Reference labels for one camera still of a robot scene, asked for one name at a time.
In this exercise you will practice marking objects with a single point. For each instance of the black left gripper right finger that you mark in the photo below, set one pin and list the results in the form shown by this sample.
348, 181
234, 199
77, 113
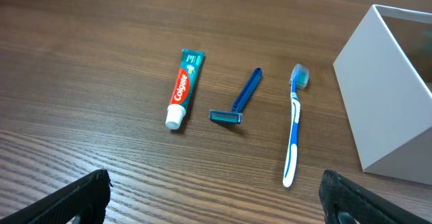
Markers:
344, 201

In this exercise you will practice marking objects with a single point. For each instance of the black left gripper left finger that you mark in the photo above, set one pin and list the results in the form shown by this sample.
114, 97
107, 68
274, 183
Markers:
83, 201

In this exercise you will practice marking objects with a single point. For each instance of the blue white toothbrush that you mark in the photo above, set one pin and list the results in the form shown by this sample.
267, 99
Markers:
298, 80

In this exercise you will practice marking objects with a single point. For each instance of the white cardboard box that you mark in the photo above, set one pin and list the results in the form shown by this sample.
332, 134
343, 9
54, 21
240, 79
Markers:
385, 82

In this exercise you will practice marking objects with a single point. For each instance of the blue disposable razor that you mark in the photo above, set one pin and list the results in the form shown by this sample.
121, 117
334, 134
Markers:
235, 115

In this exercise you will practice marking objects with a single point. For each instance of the Colgate toothpaste tube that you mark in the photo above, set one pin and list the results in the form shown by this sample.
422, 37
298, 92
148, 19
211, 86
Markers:
188, 73

